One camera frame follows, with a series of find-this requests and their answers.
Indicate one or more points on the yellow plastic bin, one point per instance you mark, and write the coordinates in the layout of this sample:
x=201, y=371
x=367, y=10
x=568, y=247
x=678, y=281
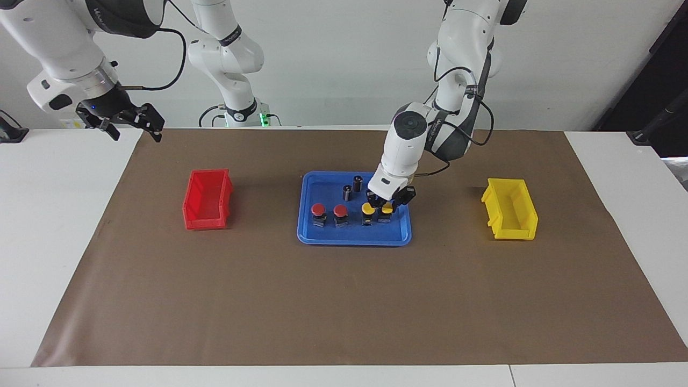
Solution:
x=510, y=231

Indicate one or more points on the black stand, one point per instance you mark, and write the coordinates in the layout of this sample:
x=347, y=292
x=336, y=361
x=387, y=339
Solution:
x=639, y=137

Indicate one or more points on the brown table mat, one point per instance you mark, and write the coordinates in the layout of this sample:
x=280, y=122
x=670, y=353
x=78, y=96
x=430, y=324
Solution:
x=344, y=301

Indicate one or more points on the black panel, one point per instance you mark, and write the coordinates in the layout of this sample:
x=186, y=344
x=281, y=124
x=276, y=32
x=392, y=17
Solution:
x=661, y=80

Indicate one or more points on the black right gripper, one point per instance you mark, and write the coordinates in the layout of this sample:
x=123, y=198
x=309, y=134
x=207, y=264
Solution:
x=107, y=105

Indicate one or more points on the black clamp mount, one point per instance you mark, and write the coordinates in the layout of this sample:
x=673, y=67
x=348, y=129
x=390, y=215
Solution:
x=11, y=134

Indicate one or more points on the red push button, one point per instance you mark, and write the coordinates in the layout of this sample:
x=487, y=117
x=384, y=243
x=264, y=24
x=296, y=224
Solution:
x=340, y=210
x=319, y=209

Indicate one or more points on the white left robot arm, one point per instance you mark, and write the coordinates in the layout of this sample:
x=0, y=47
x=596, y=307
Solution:
x=408, y=145

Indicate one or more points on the red plastic bin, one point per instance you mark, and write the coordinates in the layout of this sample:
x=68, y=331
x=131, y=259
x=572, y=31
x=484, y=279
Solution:
x=207, y=220

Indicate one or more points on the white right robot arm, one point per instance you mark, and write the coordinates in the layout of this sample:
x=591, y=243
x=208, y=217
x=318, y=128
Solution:
x=54, y=43

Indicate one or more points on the blue plastic tray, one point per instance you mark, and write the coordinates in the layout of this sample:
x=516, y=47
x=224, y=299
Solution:
x=333, y=234

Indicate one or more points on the yellow push button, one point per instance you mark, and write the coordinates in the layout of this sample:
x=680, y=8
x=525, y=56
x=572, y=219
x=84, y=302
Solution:
x=367, y=211
x=386, y=213

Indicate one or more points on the small black cylinder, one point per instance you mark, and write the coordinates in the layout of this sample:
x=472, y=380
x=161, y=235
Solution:
x=358, y=183
x=348, y=192

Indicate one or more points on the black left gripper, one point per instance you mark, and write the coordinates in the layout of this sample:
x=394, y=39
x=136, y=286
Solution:
x=400, y=200

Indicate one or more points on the white wall socket box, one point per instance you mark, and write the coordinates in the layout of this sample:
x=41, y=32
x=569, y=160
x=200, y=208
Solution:
x=67, y=124

